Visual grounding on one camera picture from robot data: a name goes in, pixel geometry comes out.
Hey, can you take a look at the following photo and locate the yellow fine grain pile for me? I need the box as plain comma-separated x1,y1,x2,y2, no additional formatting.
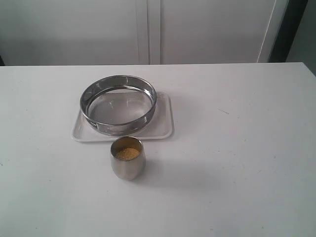
115,148,139,161

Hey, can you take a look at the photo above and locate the stainless steel cup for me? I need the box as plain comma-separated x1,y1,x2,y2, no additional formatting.
110,136,146,181

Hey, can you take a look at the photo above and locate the round steel mesh sieve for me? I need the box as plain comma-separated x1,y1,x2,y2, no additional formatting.
79,75,157,136

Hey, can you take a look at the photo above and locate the white rectangular plastic tray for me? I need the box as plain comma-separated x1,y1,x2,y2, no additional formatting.
72,92,173,142

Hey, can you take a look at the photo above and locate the white cabinet with doors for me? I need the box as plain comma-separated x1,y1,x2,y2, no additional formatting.
0,0,288,66

